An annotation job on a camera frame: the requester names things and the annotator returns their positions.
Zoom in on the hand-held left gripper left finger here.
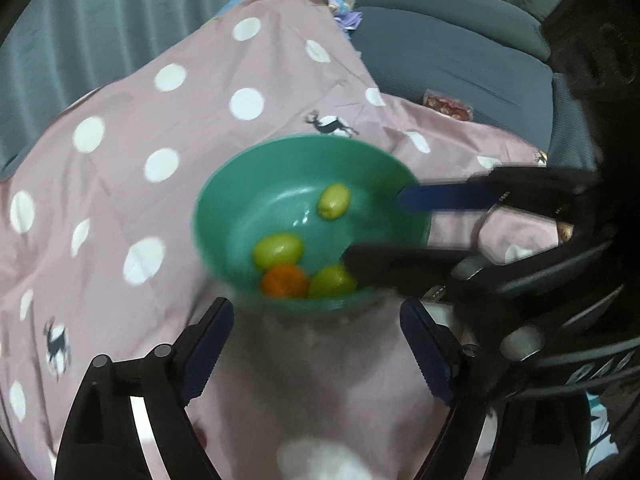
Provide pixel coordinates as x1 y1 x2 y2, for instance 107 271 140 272
54 297 236 480

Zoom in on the pastel colourful cloth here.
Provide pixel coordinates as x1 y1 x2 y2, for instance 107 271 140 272
326 0 364 32

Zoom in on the red snack packet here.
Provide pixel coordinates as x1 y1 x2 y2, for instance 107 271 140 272
422 89 474 122

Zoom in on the orange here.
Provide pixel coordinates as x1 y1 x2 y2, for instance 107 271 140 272
260 265 310 300

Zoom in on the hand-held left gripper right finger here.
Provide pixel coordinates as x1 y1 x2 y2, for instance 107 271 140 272
399 297 592 480

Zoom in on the grey sofa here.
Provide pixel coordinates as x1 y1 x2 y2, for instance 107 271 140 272
347 0 603 173

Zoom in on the green plastic bowl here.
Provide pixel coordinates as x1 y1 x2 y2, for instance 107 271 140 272
192 133 434 317

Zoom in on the oval green fruit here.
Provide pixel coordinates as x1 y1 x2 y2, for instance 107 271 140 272
307 264 358 299
251 233 305 269
317 183 351 219

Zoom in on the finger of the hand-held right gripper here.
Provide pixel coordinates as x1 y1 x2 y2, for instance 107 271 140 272
341 239 623 361
396 166 598 227

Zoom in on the pink polka dot blanket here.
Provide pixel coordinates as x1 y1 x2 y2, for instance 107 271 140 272
0 0 608 480

